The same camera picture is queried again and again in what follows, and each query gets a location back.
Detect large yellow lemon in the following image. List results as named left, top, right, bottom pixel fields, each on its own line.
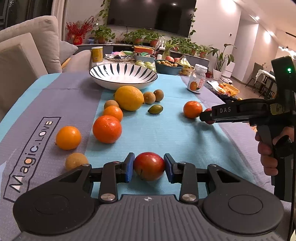
left=114, top=86, right=144, bottom=111

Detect wall-mounted black television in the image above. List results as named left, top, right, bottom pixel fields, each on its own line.
left=107, top=0, right=196, bottom=37

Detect teal snack tray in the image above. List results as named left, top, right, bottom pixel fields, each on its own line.
left=133, top=52, right=155, bottom=63

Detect white robot vacuum dock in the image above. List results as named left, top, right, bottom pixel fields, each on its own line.
left=220, top=62, right=235, bottom=84

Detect yellow-orange round orange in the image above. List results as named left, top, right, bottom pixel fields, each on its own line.
left=55, top=126, right=82, bottom=151

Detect green olive-shaped fruit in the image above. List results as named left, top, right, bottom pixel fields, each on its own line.
left=147, top=104, right=163, bottom=114

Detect large orange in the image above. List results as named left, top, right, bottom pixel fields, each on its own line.
left=92, top=115, right=122, bottom=144

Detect striped white ceramic bowl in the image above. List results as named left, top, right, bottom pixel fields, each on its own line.
left=89, top=63, right=158, bottom=90

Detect orange box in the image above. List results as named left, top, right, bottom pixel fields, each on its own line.
left=133, top=46, right=154, bottom=55

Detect small orange mandarin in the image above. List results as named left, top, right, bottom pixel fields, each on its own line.
left=103, top=105, right=123, bottom=122

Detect tall potted plant white pot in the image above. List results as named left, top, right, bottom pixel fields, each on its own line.
left=209, top=44, right=236, bottom=80

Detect grey throw pillow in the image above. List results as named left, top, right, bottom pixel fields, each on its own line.
left=59, top=41, right=78, bottom=64

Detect tray of green fruits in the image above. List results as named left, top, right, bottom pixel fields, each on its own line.
left=135, top=60, right=156, bottom=72

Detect orange basket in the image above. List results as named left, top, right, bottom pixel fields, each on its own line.
left=219, top=83, right=240, bottom=97

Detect tv console cabinet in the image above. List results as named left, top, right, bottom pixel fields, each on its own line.
left=74, top=44, right=210, bottom=67

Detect bunch of bananas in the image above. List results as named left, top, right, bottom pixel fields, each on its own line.
left=177, top=55, right=194, bottom=77

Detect yellow canister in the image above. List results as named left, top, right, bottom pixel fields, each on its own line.
left=91, top=46, right=103, bottom=63

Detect teal bowl of longans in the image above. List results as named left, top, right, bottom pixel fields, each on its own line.
left=154, top=60, right=183, bottom=75

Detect red flower vase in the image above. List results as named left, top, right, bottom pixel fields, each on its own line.
left=66, top=16, right=94, bottom=45

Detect plastic jar white lid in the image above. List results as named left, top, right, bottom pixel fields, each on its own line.
left=187, top=64, right=208, bottom=94

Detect person's right hand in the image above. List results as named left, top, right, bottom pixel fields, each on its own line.
left=255, top=126, right=294, bottom=176

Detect red apple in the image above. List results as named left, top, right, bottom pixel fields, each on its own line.
left=133, top=152, right=165, bottom=181

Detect beige sofa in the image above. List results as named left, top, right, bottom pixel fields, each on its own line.
left=1, top=16, right=91, bottom=118

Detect red apples on table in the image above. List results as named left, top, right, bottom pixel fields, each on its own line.
left=165, top=56, right=180, bottom=63

